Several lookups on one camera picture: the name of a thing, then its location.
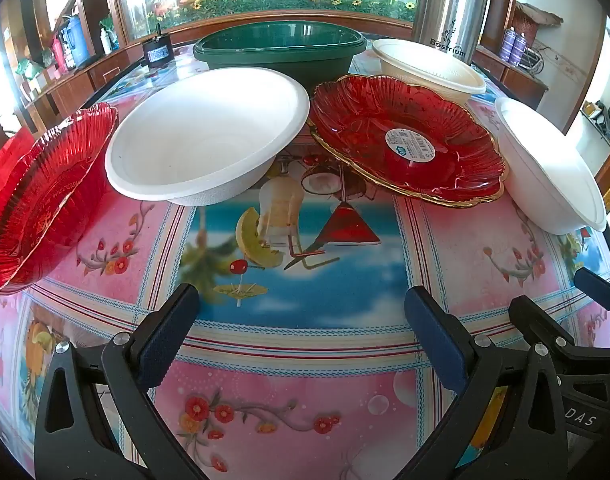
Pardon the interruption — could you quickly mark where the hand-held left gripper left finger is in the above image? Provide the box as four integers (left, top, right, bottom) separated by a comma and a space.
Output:
34, 283, 201, 480

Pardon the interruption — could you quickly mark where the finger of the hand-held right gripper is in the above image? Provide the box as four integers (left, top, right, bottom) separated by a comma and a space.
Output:
508, 294, 593, 361
573, 267, 610, 312

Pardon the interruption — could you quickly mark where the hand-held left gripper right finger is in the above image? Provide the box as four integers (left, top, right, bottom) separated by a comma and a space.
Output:
404, 286, 571, 480

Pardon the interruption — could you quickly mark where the red ribbed glass plate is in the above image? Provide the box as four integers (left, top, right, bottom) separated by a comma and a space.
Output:
0, 101, 120, 296

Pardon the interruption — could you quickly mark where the large white paper bowl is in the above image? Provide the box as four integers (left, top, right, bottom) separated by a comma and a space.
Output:
105, 66, 311, 207

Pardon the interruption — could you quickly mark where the red glass plate with sticker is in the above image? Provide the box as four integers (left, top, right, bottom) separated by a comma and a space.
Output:
309, 74, 507, 209

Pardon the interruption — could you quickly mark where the cream paper bowl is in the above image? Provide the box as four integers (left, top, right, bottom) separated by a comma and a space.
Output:
372, 38, 487, 107

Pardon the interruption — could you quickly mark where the dark green plastic bowl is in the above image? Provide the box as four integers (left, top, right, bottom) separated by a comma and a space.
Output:
193, 21, 367, 97

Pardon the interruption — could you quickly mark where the printed floral tablecloth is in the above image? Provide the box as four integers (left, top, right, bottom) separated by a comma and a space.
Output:
0, 35, 610, 480

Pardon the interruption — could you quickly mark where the wooden side cabinet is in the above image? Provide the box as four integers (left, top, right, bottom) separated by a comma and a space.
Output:
472, 45, 548, 111

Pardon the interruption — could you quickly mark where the wooden sideboard cabinet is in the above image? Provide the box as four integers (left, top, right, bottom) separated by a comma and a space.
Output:
15, 42, 136, 128

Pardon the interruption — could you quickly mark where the woven basket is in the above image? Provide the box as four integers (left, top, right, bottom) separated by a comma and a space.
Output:
512, 2, 564, 47

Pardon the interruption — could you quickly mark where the small black device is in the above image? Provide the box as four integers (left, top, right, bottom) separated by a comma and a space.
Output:
142, 24, 175, 68

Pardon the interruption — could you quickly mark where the stainless steel thermos jug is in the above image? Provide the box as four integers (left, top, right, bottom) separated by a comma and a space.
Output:
412, 0, 491, 65

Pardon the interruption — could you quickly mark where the blue plastic jug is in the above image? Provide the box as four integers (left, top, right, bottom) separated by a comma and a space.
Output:
60, 14, 90, 68

